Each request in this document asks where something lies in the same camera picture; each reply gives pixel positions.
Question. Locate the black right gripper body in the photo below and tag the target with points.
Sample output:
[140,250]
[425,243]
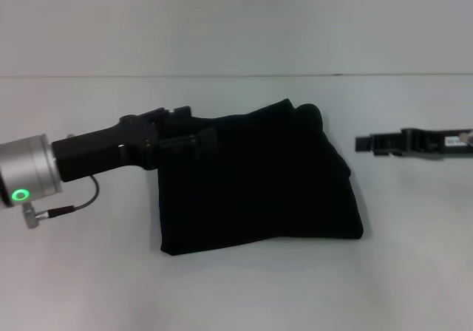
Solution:
[447,144]

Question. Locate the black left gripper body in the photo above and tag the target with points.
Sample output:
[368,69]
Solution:
[103,150]

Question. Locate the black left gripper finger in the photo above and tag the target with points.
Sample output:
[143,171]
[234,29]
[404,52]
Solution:
[173,118]
[188,146]

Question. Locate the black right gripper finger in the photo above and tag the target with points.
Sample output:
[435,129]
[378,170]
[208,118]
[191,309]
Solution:
[373,144]

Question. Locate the black shirt with FREE print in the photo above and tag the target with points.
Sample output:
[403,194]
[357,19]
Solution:
[266,183]

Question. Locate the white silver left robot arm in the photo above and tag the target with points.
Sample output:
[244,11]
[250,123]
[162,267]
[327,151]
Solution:
[27,176]

